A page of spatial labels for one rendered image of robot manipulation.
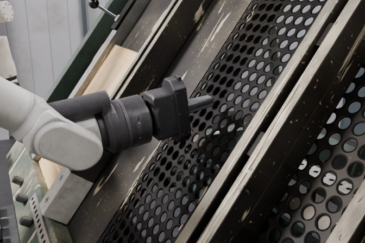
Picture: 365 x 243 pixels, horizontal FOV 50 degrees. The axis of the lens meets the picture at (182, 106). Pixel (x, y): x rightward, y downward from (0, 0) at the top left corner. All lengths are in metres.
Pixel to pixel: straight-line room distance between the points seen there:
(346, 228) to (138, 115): 0.37
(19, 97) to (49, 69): 3.81
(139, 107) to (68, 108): 0.11
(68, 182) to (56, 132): 0.45
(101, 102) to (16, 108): 0.13
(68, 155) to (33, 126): 0.07
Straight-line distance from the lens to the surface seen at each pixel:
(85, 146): 0.62
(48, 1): 4.35
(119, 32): 1.42
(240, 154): 0.57
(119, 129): 0.64
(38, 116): 0.60
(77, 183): 1.04
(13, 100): 0.60
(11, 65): 1.39
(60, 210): 1.06
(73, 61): 1.64
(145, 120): 0.66
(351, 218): 0.44
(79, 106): 0.63
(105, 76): 1.33
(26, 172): 1.41
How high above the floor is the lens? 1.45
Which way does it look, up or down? 16 degrees down
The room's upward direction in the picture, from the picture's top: straight up
